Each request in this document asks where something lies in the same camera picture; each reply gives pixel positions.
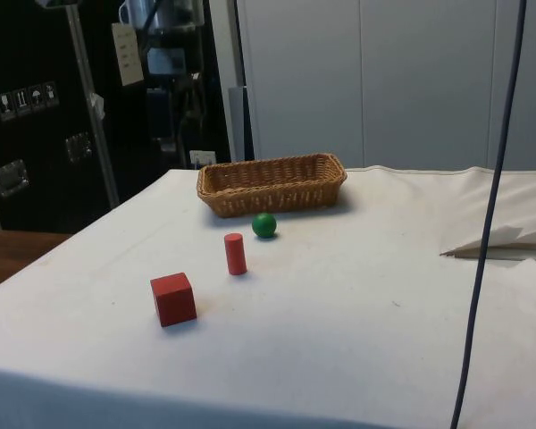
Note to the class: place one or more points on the wicker basket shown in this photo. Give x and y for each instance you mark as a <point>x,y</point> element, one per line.
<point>272,196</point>

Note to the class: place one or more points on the red cylinder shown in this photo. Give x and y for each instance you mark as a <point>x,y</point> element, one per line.
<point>236,254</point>

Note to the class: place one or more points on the pale grey locker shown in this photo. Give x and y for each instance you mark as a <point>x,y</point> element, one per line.
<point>429,89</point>

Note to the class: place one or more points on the black cabinet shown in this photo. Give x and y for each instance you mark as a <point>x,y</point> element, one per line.
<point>36,53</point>

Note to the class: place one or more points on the red cube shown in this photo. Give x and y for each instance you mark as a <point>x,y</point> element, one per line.
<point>174,304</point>

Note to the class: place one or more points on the green ball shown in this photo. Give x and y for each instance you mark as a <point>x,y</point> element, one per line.
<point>264,225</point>

